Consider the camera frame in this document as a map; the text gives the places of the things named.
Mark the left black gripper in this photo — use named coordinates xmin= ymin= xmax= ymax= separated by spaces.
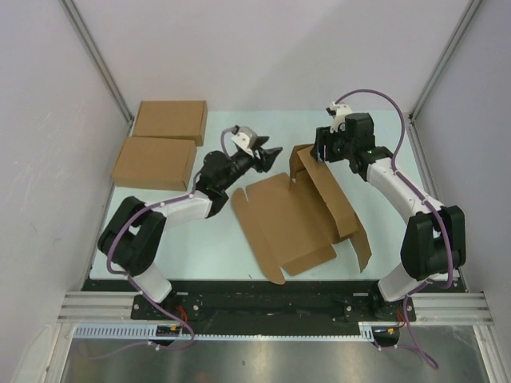
xmin=219 ymin=136 xmax=281 ymax=192

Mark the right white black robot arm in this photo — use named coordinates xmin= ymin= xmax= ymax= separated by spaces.
xmin=311 ymin=104 xmax=466 ymax=320

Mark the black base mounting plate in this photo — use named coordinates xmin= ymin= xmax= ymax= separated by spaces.
xmin=81 ymin=278 xmax=468 ymax=322

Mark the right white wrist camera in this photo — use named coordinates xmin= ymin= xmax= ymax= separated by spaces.
xmin=327 ymin=102 xmax=353 ymax=133

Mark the left aluminium frame post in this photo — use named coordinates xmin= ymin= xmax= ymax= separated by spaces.
xmin=58 ymin=0 xmax=134 ymax=126

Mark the white slotted cable duct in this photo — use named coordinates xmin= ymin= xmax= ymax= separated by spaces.
xmin=73 ymin=321 xmax=400 ymax=342

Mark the aluminium front rail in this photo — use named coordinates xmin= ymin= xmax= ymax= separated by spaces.
xmin=58 ymin=292 xmax=493 ymax=326

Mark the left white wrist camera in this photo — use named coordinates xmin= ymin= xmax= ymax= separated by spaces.
xmin=231 ymin=125 xmax=258 ymax=157

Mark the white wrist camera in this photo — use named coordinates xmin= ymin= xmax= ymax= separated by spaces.
xmin=327 ymin=102 xmax=353 ymax=133
xmin=231 ymin=125 xmax=258 ymax=157

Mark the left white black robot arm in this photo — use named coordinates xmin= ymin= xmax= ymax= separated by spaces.
xmin=97 ymin=132 xmax=283 ymax=319

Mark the right aluminium frame post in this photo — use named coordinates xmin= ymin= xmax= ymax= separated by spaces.
xmin=409 ymin=0 xmax=485 ymax=124

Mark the aluminium frame post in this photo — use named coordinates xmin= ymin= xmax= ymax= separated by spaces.
xmin=409 ymin=0 xmax=485 ymax=124
xmin=58 ymin=0 xmax=134 ymax=126

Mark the cardboard box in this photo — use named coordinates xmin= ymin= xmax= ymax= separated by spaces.
xmin=133 ymin=101 xmax=208 ymax=147
xmin=111 ymin=136 xmax=196 ymax=192
xmin=231 ymin=144 xmax=372 ymax=285

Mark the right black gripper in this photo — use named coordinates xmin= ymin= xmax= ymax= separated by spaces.
xmin=309 ymin=124 xmax=354 ymax=164

